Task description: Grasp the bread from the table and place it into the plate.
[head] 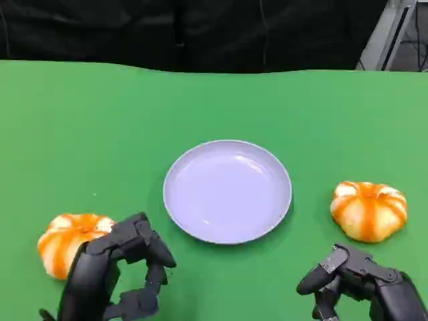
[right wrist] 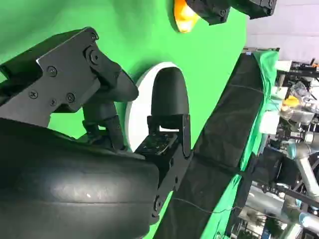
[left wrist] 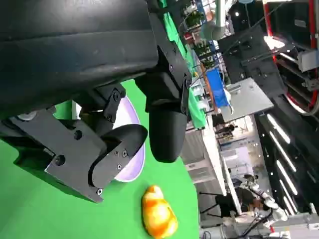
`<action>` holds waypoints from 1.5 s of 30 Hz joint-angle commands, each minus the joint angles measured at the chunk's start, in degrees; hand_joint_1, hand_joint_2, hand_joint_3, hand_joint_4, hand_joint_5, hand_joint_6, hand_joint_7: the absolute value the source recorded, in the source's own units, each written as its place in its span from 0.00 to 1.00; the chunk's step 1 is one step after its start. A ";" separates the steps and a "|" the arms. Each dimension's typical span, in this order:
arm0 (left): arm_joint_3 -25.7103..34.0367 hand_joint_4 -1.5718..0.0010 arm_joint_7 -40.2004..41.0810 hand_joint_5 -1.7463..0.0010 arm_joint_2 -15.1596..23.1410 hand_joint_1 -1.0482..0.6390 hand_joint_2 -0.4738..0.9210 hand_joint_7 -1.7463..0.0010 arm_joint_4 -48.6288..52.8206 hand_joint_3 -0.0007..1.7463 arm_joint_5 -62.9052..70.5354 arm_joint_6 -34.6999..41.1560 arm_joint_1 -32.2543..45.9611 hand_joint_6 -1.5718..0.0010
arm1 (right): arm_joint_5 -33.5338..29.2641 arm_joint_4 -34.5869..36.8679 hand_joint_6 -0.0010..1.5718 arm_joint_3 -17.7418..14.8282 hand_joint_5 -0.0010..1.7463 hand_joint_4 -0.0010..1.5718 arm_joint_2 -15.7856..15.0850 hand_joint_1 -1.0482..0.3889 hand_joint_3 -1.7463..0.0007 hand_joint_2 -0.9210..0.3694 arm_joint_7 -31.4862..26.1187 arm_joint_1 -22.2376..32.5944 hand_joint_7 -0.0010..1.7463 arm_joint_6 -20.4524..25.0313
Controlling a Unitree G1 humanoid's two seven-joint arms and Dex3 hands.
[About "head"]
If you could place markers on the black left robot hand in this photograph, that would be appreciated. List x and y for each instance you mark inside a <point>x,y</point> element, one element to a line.
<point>90,277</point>

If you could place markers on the grey metal stand frame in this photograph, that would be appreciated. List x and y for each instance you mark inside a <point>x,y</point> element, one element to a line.
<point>384,43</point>

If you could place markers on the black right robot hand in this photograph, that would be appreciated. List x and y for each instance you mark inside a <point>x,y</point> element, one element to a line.
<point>384,287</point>

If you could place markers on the orange white toy bread roll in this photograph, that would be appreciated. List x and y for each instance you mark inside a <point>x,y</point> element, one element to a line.
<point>63,240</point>
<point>369,212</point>

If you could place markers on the black backdrop curtain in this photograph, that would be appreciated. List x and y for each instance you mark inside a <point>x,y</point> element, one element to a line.
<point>187,33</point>

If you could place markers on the green table cloth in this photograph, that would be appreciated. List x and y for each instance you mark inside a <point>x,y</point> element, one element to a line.
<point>100,133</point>

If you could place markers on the lilac plate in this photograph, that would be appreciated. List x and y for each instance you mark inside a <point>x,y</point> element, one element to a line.
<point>227,194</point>

